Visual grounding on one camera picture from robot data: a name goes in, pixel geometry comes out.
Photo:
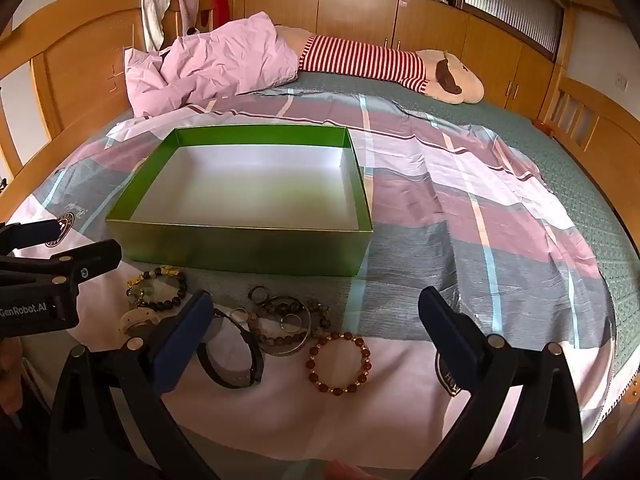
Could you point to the pink hanging garment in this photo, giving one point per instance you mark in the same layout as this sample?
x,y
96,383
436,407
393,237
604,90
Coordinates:
x,y
186,5

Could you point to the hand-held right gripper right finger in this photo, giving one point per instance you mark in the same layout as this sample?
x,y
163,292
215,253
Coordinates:
x,y
447,332

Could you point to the green mattress pad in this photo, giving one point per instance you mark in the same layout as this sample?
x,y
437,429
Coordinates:
x,y
575,185

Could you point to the white hanging garment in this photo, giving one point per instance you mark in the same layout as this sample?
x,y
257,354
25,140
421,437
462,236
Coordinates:
x,y
152,15

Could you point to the frosted glass cabinet door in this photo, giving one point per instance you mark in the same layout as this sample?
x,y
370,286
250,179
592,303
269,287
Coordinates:
x,y
515,5

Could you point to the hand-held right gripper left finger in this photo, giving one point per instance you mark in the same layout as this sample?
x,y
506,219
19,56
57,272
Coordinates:
x,y
182,340

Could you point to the red cloth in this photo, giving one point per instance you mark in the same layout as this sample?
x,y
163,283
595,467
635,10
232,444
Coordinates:
x,y
220,7

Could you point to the green cardboard box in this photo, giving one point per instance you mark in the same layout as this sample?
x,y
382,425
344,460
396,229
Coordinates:
x,y
240,252

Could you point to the plaid bed sheet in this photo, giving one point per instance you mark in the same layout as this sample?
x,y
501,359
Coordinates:
x,y
450,200

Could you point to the pink quilt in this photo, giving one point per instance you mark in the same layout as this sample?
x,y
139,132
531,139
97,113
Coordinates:
x,y
225,60

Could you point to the wooden footboard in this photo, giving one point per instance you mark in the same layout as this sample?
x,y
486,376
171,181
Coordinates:
x,y
610,150

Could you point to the plush toy striped shirt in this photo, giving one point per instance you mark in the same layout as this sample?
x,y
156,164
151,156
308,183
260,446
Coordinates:
x,y
360,60

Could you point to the black wristwatch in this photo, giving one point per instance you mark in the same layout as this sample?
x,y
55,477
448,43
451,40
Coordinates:
x,y
235,378

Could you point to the wooden headboard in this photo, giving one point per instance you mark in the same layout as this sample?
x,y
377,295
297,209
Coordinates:
x,y
75,70

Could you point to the wooden wall cabinets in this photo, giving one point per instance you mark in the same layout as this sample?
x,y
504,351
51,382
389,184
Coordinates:
x,y
350,10

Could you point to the cream white wristwatch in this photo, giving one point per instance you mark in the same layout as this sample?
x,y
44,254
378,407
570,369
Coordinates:
x,y
134,318

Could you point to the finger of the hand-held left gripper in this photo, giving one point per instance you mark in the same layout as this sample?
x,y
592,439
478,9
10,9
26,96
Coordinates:
x,y
45,231
90,260

